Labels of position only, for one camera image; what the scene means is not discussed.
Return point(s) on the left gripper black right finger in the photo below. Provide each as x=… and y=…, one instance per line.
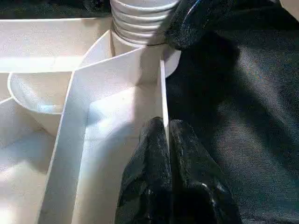
x=198, y=186

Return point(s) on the white plastic table top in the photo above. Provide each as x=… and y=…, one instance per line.
x=81, y=105

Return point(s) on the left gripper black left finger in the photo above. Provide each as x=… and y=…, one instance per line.
x=149, y=182

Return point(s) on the white plastic table leg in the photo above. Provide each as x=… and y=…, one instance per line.
x=140, y=21

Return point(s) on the black work mat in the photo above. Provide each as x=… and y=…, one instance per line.
x=233, y=116

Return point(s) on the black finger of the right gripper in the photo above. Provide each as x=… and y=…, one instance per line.
x=189, y=23

